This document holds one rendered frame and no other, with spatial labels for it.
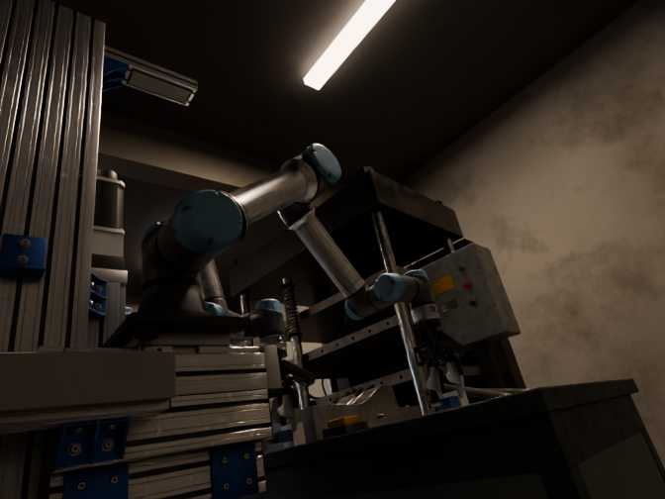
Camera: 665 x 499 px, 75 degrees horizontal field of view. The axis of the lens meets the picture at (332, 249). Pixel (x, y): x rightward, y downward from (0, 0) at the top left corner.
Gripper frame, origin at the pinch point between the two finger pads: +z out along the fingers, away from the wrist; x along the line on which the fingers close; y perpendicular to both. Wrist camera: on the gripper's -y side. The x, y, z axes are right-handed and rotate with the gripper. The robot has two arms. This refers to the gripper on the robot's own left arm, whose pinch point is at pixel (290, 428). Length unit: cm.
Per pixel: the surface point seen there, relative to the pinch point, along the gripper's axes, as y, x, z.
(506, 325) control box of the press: -97, 14, -25
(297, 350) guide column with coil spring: -69, -94, -46
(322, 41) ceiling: -81, -31, -233
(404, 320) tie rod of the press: -77, -20, -38
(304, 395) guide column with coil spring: -69, -94, -22
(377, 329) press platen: -81, -41, -41
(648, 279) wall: -260, 27, -54
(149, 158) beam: -7, -151, -202
